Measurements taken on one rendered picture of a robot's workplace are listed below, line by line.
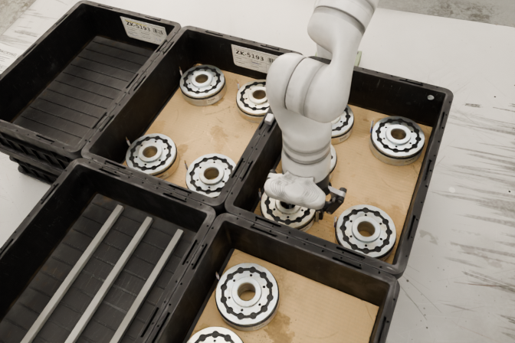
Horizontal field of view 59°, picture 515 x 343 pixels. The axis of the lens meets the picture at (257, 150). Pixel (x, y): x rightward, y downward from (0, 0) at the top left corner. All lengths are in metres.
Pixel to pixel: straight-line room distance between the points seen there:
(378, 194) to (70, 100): 0.72
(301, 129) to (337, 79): 0.10
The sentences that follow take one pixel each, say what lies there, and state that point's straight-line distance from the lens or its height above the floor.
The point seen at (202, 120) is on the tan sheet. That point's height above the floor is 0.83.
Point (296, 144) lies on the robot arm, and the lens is 0.62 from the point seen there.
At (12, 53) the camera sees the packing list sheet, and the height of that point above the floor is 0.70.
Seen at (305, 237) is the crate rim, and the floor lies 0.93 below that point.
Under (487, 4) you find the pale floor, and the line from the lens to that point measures 2.84.
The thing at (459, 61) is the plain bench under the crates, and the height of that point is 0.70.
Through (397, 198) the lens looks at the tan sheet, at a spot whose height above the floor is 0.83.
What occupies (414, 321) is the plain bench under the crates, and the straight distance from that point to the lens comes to 0.94.
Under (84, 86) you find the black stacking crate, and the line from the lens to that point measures 1.18.
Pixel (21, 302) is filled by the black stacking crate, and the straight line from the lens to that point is 0.92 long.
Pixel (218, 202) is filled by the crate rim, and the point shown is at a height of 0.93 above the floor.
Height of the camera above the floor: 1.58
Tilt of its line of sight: 53 degrees down
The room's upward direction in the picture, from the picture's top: 7 degrees counter-clockwise
